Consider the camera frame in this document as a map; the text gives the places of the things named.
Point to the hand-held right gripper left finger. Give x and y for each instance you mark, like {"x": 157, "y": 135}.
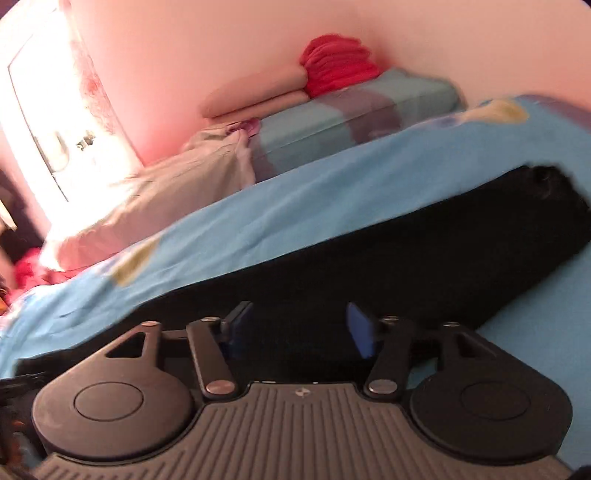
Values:
{"x": 238, "y": 325}

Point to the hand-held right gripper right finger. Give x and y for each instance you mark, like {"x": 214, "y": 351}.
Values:
{"x": 361, "y": 330}

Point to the black pants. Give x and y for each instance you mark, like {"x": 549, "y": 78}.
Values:
{"x": 369, "y": 258}

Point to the blue floral bed sheet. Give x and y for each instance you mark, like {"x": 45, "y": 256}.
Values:
{"x": 277, "y": 221}

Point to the red cloth pile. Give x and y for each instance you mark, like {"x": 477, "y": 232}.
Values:
{"x": 37, "y": 270}

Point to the pale floral quilt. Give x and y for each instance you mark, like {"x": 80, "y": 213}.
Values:
{"x": 161, "y": 194}

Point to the purple cloth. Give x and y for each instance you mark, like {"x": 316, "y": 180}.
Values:
{"x": 244, "y": 127}

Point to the striped blue folded blanket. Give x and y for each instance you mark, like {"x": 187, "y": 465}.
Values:
{"x": 323, "y": 124}

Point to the floral curtain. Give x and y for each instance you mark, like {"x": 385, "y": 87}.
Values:
{"x": 99, "y": 101}

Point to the bright window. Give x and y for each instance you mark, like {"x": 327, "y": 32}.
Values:
{"x": 60, "y": 115}

